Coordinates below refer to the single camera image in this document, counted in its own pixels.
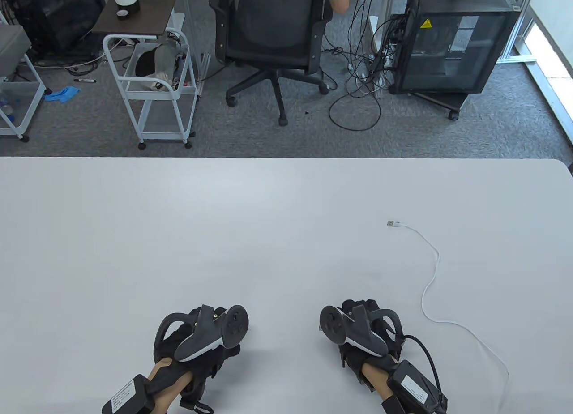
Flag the person's right hand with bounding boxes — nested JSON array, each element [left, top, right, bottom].
[[338, 299, 406, 380]]

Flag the person's left hand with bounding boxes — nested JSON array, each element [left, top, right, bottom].
[[154, 307, 243, 380]]

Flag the white USB cable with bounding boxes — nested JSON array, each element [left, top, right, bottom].
[[387, 220, 511, 393]]

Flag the person's left forearm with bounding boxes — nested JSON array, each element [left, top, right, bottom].
[[147, 358, 194, 414]]

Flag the person's right forearm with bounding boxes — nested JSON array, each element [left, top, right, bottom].
[[361, 363, 400, 402]]

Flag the grey white left hand controller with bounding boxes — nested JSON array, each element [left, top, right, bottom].
[[174, 304, 249, 362]]

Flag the grey white hand controller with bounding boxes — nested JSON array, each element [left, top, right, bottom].
[[319, 304, 389, 358], [174, 304, 249, 362]]

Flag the grey white right hand controller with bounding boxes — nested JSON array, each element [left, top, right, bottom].
[[319, 304, 389, 358]]

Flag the black labelled right wrist box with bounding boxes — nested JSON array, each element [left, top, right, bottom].
[[387, 360, 449, 414]]

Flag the black labelled wrist box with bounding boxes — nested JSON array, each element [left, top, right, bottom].
[[102, 375, 155, 414], [387, 360, 449, 414]]

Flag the black labelled left wrist box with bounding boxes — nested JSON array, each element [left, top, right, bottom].
[[102, 375, 155, 414]]

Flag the white rolling cart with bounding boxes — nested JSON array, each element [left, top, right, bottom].
[[103, 28, 199, 151]]

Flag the white power strip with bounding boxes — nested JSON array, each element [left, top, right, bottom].
[[356, 72, 389, 90]]

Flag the blue glove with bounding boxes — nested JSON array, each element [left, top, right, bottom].
[[43, 86, 82, 103]]

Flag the black and grey bundle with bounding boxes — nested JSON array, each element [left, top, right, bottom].
[[134, 42, 189, 91]]

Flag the white upright board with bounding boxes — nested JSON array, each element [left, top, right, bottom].
[[367, 15, 381, 57]]

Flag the black mesh office chair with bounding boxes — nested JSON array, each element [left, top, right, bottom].
[[209, 0, 334, 127]]

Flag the dark brown side table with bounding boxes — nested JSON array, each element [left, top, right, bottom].
[[91, 0, 184, 34]]

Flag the white cart with grey top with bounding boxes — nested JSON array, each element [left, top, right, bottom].
[[0, 25, 47, 143]]

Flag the large black case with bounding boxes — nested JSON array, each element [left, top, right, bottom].
[[8, 0, 106, 60]]

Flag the black left wrist camera module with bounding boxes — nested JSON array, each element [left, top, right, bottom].
[[179, 386, 215, 414]]

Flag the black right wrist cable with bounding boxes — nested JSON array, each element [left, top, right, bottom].
[[402, 334, 447, 399]]

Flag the black floor cables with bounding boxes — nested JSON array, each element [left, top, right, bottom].
[[323, 0, 406, 131]]

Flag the black enclosure with yellow label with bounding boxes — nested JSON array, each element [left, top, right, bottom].
[[388, 0, 522, 121]]

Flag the aluminium frame post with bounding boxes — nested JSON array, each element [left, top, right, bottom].
[[496, 0, 538, 65]]

